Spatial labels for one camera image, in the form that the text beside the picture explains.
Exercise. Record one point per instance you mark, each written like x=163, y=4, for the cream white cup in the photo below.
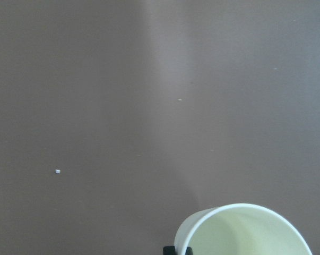
x=239, y=228

